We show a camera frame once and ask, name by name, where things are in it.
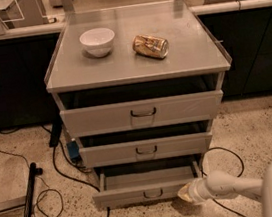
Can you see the grey drawer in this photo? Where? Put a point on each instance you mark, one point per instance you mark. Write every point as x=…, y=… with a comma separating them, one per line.
x=145, y=144
x=161, y=182
x=139, y=105

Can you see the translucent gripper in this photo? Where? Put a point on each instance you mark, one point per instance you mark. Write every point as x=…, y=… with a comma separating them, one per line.
x=200, y=190

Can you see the white ceramic bowl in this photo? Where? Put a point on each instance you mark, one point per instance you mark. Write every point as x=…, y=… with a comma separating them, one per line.
x=98, y=42

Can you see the grey bottom drawer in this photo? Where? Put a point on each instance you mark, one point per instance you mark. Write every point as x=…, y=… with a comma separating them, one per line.
x=161, y=182

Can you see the blue power adapter box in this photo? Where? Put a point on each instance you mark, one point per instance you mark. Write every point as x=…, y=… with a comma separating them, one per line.
x=73, y=150

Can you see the grey top drawer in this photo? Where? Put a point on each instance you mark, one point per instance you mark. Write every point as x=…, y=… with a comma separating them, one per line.
x=139, y=105

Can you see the grey middle drawer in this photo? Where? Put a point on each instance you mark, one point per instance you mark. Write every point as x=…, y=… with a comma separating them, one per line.
x=145, y=144

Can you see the crushed gold soda can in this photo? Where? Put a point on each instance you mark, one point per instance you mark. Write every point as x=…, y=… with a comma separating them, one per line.
x=151, y=46

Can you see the black floor stand bar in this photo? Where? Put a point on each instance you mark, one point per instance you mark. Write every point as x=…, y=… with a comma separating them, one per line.
x=34, y=171

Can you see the grey metal drawer cabinet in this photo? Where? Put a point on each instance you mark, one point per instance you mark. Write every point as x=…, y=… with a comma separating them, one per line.
x=192, y=52

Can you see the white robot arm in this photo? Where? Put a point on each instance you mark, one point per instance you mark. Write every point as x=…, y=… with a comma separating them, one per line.
x=222, y=185

